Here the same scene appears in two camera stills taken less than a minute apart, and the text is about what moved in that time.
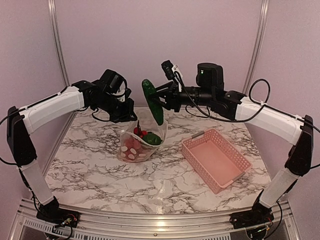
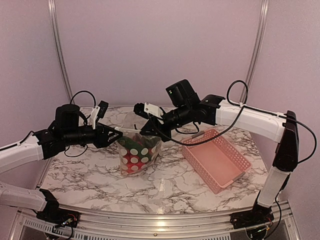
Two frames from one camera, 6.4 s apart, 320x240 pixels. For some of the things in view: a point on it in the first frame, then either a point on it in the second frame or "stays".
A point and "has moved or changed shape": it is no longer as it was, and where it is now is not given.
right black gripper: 174,101 -> 145,131
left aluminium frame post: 53,7 stays
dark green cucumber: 155,106 -> 134,148
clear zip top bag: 141,140 has moved or changed shape
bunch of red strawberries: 138,131 -> 136,138
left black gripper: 125,116 -> 101,139
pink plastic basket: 216,159 stays
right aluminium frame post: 257,44 stays
